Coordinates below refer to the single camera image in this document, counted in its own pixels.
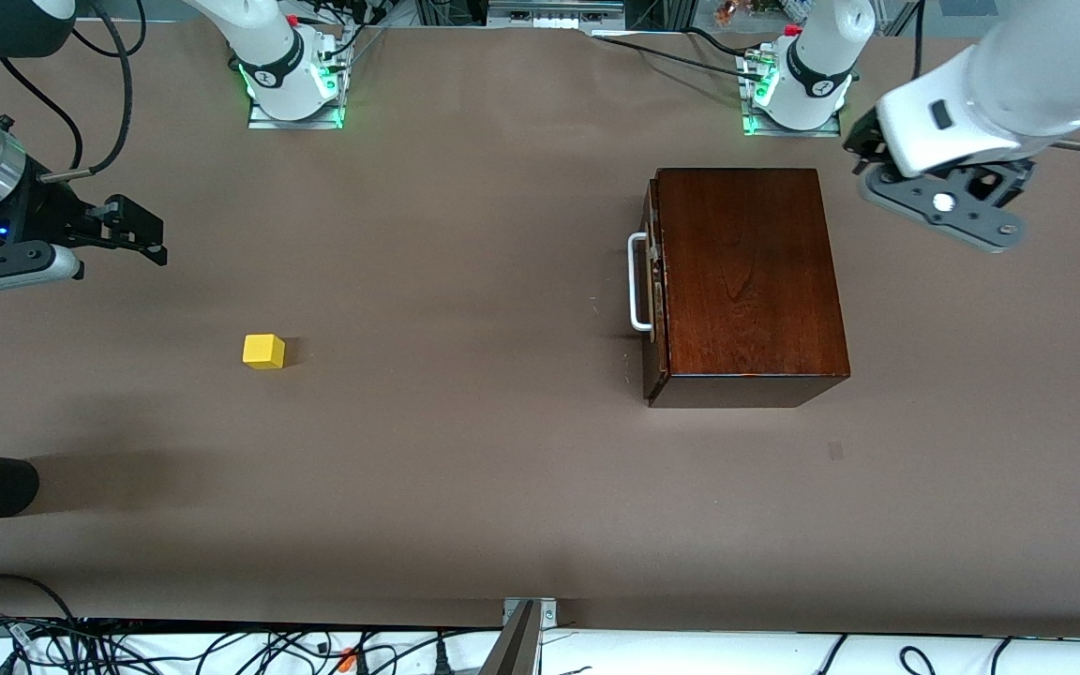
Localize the dark brown wooden cabinet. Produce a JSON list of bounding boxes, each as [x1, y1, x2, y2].
[[652, 167, 851, 410]]

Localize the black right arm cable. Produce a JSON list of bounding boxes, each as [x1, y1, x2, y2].
[[0, 0, 141, 182]]

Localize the white power strip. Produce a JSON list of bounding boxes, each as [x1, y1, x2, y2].
[[487, 0, 628, 30]]

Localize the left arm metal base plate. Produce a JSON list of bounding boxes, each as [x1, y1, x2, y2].
[[741, 52, 844, 139]]

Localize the long black table cable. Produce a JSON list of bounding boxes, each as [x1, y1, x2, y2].
[[590, 34, 768, 82]]

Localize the short black table cable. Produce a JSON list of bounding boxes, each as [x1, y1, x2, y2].
[[684, 25, 768, 60]]

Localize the tangled black cable bundle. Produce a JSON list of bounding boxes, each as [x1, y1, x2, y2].
[[0, 573, 503, 675]]

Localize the dark metal beam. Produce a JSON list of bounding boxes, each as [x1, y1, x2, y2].
[[478, 600, 542, 675]]

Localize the yellow cube block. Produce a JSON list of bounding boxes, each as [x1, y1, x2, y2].
[[242, 334, 287, 371]]

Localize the light wood drawer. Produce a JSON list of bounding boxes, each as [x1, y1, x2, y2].
[[640, 176, 670, 403]]

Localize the silver metal bracket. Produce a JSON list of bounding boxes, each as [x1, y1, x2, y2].
[[502, 596, 559, 628]]

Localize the white metal drawer handle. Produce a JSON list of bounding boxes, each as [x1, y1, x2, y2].
[[627, 232, 659, 336]]

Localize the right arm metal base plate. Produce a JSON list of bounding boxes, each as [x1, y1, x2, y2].
[[247, 37, 348, 131]]

